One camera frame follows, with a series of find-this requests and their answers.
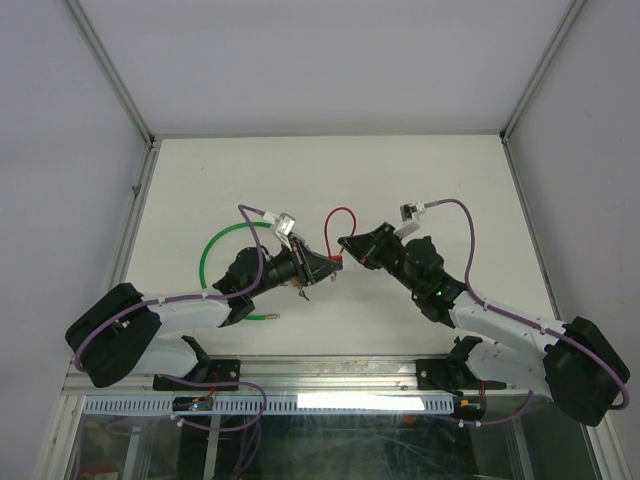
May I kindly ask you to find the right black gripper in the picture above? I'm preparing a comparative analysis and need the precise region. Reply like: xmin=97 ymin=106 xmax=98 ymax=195
xmin=337 ymin=222 xmax=423 ymax=296

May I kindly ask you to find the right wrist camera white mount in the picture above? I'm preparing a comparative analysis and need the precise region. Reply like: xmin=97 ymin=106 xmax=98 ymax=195
xmin=394 ymin=202 xmax=427 ymax=239

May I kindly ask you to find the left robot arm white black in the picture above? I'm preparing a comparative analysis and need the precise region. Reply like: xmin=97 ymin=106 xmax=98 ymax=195
xmin=65 ymin=236 xmax=342 ymax=389

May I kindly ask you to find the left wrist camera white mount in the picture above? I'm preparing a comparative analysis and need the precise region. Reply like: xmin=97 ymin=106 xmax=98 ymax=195
xmin=262 ymin=211 xmax=295 ymax=250

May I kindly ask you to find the grey slotted cable duct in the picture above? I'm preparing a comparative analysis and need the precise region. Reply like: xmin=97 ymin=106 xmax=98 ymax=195
xmin=83 ymin=393 xmax=454 ymax=416

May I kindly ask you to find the red cable seal tag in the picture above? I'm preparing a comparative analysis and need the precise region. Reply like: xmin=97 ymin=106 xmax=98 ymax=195
xmin=323 ymin=206 xmax=358 ymax=264

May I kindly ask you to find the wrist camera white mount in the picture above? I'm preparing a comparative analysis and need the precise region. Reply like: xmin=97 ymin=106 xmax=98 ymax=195
xmin=394 ymin=202 xmax=427 ymax=239
xmin=262 ymin=211 xmax=295 ymax=250

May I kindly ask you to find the green cable bike lock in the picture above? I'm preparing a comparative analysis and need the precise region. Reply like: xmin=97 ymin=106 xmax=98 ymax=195
xmin=198 ymin=223 xmax=281 ymax=321

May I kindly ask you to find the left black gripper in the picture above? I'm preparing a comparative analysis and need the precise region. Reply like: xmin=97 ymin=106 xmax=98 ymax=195
xmin=248 ymin=237 xmax=342 ymax=298

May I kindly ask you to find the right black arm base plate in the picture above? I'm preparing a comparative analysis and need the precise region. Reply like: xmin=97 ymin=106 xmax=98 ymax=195
xmin=415 ymin=357 xmax=507 ymax=395

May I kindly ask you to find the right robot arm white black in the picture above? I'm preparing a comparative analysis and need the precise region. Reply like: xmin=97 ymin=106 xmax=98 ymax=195
xmin=338 ymin=223 xmax=630 ymax=426

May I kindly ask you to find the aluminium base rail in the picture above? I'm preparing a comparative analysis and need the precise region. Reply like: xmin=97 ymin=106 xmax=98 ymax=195
xmin=62 ymin=353 xmax=601 ymax=396

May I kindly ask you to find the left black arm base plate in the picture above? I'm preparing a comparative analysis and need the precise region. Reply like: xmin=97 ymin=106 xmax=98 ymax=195
xmin=152 ymin=358 xmax=241 ymax=391

